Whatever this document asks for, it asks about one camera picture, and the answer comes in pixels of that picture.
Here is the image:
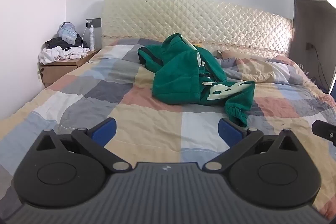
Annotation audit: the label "grey wooden panel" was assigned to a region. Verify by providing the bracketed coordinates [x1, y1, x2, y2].
[291, 0, 336, 94]

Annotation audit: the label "black cable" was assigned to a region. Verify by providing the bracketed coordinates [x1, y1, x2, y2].
[311, 44, 332, 94]

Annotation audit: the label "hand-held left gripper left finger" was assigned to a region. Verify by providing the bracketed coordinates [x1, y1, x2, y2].
[35, 118, 132, 172]

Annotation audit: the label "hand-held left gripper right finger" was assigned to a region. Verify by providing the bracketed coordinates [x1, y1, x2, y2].
[205, 118, 301, 172]

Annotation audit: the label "black crumpled cloth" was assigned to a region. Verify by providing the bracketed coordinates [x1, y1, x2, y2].
[45, 34, 82, 50]

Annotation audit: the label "patchwork checked quilt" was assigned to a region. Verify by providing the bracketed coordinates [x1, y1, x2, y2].
[0, 38, 336, 219]

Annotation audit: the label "white spray bottle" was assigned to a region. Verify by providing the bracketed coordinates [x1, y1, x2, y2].
[89, 25, 96, 51]

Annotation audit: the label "wooden nightstand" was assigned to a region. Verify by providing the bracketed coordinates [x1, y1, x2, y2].
[39, 49, 101, 88]

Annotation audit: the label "white crumpled cloth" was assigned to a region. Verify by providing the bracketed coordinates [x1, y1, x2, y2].
[38, 46, 90, 65]

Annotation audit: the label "blue plastic packets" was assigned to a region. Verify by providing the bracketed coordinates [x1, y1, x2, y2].
[58, 21, 78, 44]

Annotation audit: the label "cream quilted headboard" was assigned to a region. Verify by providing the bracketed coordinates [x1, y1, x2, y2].
[100, 0, 293, 59]

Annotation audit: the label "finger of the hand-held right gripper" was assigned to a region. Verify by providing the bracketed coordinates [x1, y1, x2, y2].
[311, 120, 336, 147]

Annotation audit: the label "green hoodie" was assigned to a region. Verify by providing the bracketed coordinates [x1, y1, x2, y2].
[138, 33, 256, 128]

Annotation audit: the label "grey wall socket panel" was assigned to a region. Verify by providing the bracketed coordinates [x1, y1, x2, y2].
[86, 18, 102, 28]

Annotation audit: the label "white charger cable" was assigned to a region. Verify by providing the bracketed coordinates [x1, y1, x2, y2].
[81, 20, 92, 49]

